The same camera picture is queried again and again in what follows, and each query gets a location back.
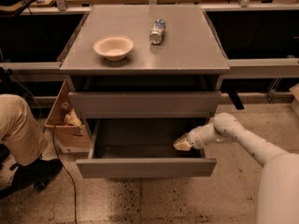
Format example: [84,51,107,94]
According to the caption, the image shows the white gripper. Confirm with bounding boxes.
[173,126,208,151]

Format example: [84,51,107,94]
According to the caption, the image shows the grey drawer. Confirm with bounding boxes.
[76,118,217,178]
[68,91,221,119]

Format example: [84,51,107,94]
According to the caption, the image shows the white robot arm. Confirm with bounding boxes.
[173,113,299,224]

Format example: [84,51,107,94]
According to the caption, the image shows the grey top drawer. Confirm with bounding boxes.
[68,91,221,119]

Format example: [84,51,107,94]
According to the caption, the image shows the grey drawer cabinet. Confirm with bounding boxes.
[57,5,231,161]

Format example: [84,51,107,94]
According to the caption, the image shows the crushed soda can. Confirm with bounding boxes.
[149,19,165,45]

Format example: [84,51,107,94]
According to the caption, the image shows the small toy in crate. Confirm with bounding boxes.
[61,102,82,127]

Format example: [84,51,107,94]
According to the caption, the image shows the wooden crate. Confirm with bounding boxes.
[45,81,90,153]

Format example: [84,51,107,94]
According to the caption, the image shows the white paper bowl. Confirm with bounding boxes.
[93,35,135,62]

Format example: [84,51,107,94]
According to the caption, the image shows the cardboard box right edge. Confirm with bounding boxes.
[290,83,299,117]

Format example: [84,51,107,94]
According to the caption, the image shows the black shoe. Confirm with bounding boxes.
[0,158,63,199]

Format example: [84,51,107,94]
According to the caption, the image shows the person leg beige trousers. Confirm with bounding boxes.
[0,94,48,166]

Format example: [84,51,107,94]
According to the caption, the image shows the metal frame rail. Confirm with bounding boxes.
[1,58,299,82]

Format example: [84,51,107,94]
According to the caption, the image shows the black floor cable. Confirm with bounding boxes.
[51,123,78,224]

